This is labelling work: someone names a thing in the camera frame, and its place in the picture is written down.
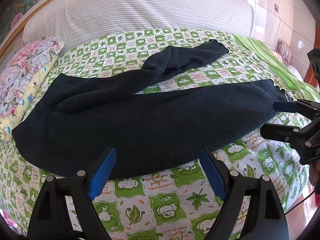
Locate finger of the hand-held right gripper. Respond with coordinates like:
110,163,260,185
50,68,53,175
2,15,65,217
260,120,320,151
274,99,320,120

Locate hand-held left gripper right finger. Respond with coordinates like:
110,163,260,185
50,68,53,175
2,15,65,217
199,146,290,240

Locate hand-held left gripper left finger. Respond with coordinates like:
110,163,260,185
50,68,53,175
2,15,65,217
27,146,118,240

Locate dark navy pants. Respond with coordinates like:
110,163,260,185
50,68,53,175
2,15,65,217
11,39,293,180

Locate pink striped cushion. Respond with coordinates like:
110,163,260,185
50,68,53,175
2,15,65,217
276,40,292,65

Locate green white printed bed sheet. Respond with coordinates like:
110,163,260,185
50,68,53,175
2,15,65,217
0,29,312,240

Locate plain green sheet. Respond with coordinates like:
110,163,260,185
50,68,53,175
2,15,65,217
230,34,320,103

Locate yellow cartoon pillow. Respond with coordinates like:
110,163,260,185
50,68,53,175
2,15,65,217
0,55,58,142

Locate floral pillow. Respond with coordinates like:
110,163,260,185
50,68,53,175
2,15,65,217
0,37,65,117

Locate white striped headboard cushion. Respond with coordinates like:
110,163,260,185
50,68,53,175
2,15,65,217
22,0,255,48

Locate wooden window frame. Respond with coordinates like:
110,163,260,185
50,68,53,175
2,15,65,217
303,62,320,90

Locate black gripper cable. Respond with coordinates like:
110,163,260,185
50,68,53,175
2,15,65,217
285,190,318,215

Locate thin wall cable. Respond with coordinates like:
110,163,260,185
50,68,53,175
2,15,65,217
274,10,281,48

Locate floral painting with gold frame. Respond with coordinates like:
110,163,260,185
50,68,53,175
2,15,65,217
0,0,83,53

